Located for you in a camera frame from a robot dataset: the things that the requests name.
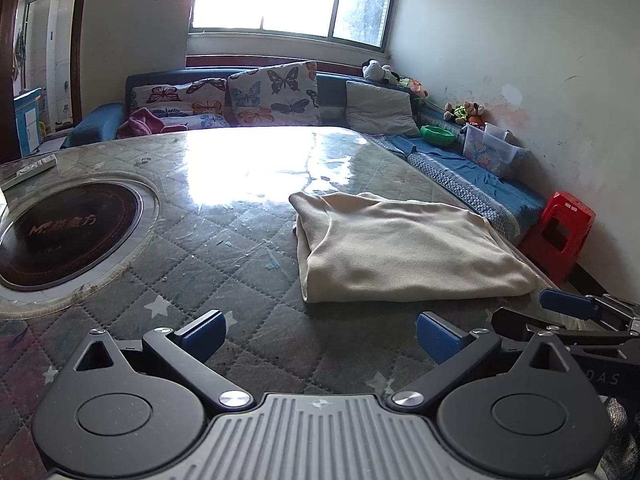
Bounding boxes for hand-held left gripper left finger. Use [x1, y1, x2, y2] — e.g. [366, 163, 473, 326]
[75, 309, 255, 413]

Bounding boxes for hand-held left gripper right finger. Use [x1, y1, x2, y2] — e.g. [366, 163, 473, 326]
[391, 311, 572, 411]

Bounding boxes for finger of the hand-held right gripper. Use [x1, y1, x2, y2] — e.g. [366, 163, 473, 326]
[491, 307, 640, 348]
[539, 287, 640, 333]

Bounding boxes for cream knit garment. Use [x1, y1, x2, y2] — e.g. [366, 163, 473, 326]
[290, 191, 542, 304]

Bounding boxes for red plastic stool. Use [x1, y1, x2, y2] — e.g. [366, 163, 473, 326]
[519, 191, 597, 287]

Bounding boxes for clear plastic storage box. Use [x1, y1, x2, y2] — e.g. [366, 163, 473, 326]
[461, 122, 529, 180]

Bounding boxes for round black induction cooker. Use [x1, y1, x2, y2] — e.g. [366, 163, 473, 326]
[0, 182, 146, 292]

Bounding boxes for green plastic bowl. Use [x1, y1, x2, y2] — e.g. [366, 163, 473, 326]
[420, 125, 457, 147]

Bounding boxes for green and brown plush toys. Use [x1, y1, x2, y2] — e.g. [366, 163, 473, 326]
[444, 101, 487, 129]

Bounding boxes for butterfly print cushion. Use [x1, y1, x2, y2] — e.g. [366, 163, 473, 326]
[130, 78, 229, 117]
[227, 61, 322, 127]
[165, 112, 232, 130]

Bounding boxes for pink cloth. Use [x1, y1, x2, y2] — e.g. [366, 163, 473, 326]
[117, 107, 188, 140]

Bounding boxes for grey pillow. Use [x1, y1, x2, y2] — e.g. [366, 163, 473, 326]
[345, 80, 421, 137]

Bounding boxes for blue sofa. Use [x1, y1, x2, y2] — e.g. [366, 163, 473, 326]
[60, 66, 547, 248]

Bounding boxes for grey remote control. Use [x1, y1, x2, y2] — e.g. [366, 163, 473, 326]
[0, 156, 58, 191]

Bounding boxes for colourful plush toy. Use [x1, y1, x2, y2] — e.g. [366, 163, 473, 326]
[400, 77, 429, 99]

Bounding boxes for panda plush toy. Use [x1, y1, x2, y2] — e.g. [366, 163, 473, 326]
[362, 59, 401, 86]

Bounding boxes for blue and white cabinet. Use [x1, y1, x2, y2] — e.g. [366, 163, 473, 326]
[14, 88, 44, 158]

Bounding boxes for hanging cloths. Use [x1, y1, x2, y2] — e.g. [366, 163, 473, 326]
[12, 30, 29, 79]

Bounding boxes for dark wooden door frame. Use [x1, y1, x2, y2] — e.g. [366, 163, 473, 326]
[0, 0, 94, 161]

